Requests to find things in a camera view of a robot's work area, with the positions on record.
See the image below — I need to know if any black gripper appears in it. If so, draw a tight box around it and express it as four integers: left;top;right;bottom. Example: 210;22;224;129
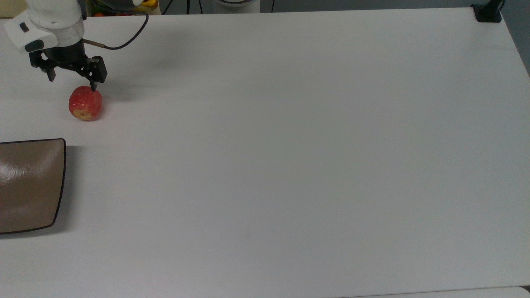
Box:
29;39;108;93

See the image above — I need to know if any red apple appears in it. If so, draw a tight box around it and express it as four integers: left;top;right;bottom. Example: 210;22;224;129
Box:
68;85;103;123

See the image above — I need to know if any square brown ceramic plate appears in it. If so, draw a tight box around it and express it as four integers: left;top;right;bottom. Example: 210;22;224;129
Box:
0;138;67;236

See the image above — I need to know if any colourful toy fruit pile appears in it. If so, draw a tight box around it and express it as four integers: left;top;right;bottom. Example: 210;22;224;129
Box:
87;0;161;16

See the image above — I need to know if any black pole with table clamp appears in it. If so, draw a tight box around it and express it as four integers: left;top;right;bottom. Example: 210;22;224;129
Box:
471;0;507;24

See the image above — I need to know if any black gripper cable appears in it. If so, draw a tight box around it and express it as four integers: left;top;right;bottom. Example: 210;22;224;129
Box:
82;12;149;51

